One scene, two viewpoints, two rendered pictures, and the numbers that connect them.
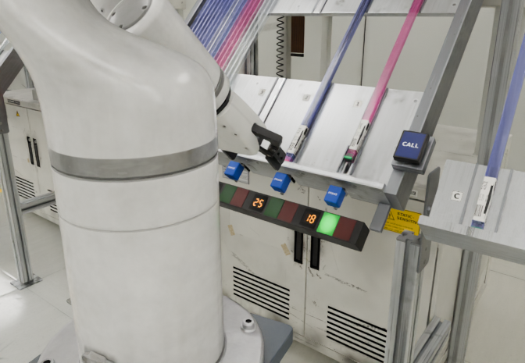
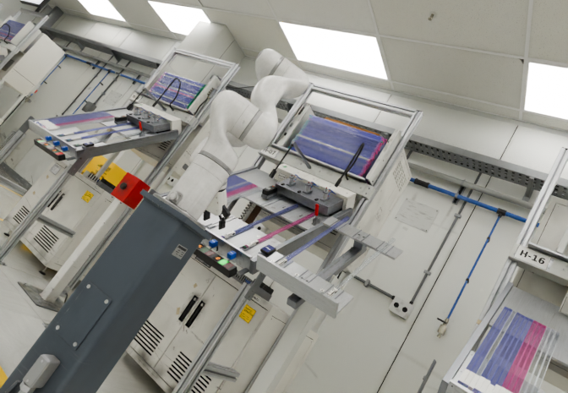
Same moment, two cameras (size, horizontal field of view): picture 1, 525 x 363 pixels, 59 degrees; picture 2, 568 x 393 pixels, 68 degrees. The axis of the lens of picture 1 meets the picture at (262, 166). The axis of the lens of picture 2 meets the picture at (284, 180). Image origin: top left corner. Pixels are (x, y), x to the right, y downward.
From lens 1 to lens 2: 1.05 m
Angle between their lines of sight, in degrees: 32
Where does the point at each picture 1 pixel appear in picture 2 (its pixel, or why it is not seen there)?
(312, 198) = (210, 287)
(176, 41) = not seen: hidden behind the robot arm
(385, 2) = (288, 215)
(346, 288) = (197, 342)
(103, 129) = (219, 151)
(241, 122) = (221, 199)
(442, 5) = (306, 226)
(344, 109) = (252, 235)
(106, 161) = (215, 156)
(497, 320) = not seen: outside the picture
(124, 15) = not seen: hidden behind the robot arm
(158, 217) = (215, 173)
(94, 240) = (199, 169)
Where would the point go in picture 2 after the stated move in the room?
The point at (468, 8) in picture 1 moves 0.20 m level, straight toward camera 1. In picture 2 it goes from (314, 230) to (308, 215)
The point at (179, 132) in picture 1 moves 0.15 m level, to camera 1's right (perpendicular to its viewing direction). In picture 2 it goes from (229, 162) to (270, 189)
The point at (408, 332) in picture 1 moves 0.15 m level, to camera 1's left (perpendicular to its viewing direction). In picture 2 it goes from (226, 324) to (192, 302)
